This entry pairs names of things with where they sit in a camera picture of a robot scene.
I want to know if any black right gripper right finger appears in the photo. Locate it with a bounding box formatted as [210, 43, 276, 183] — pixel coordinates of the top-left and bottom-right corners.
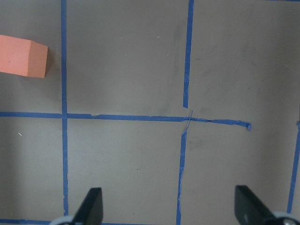
[234, 185, 300, 225]

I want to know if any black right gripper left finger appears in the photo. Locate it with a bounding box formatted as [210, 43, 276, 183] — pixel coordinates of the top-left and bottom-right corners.
[50, 187, 104, 225]

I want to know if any orange foam cube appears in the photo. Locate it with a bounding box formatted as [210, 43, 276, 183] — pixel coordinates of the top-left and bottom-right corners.
[0, 35, 48, 78]

